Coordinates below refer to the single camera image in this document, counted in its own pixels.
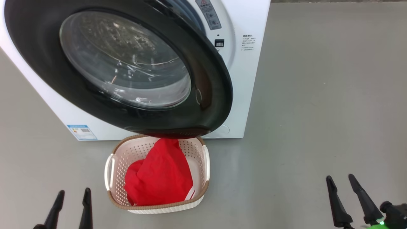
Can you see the cream perforated laundry basket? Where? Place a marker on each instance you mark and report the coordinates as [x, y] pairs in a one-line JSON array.
[[127, 156]]

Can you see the blue energy label sticker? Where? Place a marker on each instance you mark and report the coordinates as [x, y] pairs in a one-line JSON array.
[[82, 132]]

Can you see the grey rubber door gasket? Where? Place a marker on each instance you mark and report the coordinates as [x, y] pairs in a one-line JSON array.
[[190, 11]]

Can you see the white front-load washing machine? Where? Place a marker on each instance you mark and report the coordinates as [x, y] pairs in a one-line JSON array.
[[248, 79]]

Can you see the grey warning label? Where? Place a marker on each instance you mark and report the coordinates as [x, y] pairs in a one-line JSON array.
[[210, 16]]

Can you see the red and white garment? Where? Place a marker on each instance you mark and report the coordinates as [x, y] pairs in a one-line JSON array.
[[162, 175]]

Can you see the round white filter cover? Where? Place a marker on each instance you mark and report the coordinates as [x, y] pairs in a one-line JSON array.
[[224, 131]]

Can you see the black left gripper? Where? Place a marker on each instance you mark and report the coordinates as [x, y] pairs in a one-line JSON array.
[[39, 226]]

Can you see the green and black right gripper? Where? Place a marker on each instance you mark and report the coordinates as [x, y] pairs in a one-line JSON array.
[[394, 216]]

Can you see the dark round glass washer door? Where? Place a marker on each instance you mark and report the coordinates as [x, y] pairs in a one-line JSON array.
[[124, 60]]

